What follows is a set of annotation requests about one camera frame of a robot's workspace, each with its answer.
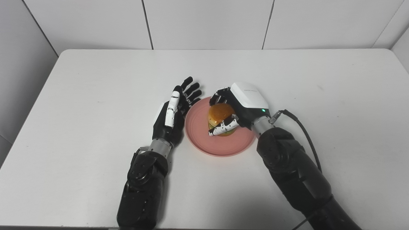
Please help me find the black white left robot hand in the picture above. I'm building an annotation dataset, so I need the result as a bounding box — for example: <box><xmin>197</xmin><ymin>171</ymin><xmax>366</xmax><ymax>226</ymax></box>
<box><xmin>152</xmin><ymin>76</ymin><xmax>203</xmax><ymax>148</ymax></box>

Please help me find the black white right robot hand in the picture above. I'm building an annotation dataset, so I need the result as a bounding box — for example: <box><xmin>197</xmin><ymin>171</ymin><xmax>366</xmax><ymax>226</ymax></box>
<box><xmin>208</xmin><ymin>82</ymin><xmax>271</xmax><ymax>136</ymax></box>

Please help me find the pink round plate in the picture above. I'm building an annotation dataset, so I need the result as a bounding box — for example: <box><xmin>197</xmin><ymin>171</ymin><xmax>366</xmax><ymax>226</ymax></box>
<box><xmin>185</xmin><ymin>96</ymin><xmax>256</xmax><ymax>157</ymax></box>

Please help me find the toy hamburger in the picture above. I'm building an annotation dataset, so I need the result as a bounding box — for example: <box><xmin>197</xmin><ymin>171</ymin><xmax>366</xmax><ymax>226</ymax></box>
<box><xmin>208</xmin><ymin>103</ymin><xmax>238</xmax><ymax>137</ymax></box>

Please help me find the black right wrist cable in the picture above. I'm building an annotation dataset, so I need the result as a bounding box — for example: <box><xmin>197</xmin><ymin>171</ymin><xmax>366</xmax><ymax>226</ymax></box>
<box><xmin>269</xmin><ymin>110</ymin><xmax>333</xmax><ymax>230</ymax></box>

